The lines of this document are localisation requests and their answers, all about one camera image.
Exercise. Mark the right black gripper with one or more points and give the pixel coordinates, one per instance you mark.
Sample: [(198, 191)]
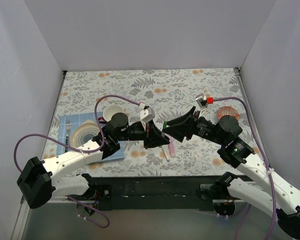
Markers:
[(193, 125)]

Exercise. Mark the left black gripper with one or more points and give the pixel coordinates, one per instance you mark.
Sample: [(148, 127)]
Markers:
[(147, 134)]

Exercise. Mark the white pen green tip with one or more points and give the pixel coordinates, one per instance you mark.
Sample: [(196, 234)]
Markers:
[(165, 126)]

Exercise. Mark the pink highlighter pen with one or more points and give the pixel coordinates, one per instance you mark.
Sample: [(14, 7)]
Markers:
[(171, 149)]

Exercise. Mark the white pen blue tip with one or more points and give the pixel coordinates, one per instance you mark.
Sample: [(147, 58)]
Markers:
[(165, 154)]

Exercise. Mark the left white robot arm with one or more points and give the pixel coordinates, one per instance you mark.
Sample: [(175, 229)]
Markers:
[(41, 180)]

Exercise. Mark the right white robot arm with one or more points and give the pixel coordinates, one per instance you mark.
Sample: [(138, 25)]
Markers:
[(271, 193)]

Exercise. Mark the floral tablecloth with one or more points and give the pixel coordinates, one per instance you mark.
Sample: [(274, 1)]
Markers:
[(171, 93)]

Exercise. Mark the blue checked placemat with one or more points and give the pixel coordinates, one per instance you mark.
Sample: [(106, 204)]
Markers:
[(76, 120)]

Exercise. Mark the red patterned bowl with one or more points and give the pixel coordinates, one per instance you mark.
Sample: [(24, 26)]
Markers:
[(228, 111)]

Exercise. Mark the white and red mug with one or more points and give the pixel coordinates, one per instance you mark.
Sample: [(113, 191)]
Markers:
[(109, 112)]

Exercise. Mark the beige ringed plate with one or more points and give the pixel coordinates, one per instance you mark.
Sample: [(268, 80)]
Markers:
[(83, 133)]

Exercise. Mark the silver fork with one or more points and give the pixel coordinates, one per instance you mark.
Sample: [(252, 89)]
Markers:
[(68, 127)]

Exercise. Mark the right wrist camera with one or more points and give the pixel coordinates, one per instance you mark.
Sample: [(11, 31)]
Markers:
[(203, 101)]

